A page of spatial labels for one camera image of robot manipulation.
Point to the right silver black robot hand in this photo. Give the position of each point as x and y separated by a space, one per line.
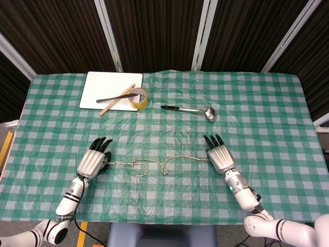
221 157

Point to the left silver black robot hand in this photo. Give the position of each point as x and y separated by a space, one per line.
90 164

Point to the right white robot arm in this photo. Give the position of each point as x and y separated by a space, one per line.
241 193

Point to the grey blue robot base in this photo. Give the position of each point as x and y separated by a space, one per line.
162 236

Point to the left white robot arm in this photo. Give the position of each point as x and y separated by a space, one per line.
72 193

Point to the wooden stick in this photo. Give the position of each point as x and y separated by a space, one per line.
113 104

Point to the green white checkered tablecloth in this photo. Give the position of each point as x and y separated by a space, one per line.
164 195

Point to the yellow packing tape roll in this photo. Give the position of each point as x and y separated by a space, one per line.
141 104

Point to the white rectangular board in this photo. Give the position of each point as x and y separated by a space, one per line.
110 85

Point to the white metal frame post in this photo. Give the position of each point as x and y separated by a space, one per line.
109 36
290 36
322 121
204 36
15 54

